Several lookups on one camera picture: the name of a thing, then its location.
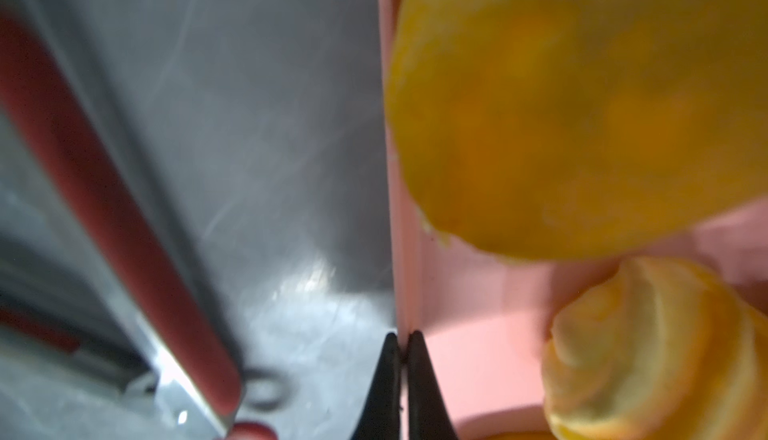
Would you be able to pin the red metal kitchen tongs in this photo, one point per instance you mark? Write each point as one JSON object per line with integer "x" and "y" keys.
{"x": 199, "y": 384}

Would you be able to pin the round yellow bun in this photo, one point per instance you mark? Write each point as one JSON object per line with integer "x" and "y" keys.
{"x": 565, "y": 129}

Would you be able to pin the orange yellow bun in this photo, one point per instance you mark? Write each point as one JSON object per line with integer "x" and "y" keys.
{"x": 663, "y": 349}

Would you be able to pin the pink plastic tray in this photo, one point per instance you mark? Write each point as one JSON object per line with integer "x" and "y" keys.
{"x": 485, "y": 319}

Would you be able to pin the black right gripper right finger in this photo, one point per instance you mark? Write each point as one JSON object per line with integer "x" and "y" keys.
{"x": 428, "y": 418}

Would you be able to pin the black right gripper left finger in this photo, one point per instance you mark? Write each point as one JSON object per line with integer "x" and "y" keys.
{"x": 381, "y": 414}

